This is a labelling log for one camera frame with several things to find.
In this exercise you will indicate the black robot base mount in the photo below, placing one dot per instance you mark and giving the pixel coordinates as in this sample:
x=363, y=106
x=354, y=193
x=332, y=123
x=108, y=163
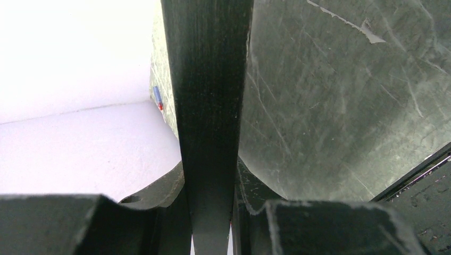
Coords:
x=422, y=197

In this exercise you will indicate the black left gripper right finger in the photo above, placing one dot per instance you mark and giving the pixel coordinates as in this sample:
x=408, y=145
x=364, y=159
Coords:
x=265, y=223

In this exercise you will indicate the light wooden picture frame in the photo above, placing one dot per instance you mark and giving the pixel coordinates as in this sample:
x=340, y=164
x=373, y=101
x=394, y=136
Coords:
x=207, y=43

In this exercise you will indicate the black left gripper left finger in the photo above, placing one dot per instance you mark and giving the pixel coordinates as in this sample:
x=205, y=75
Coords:
x=154, y=220

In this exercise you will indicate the blue red screwdriver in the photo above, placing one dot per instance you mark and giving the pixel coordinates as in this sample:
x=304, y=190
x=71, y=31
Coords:
x=158, y=98

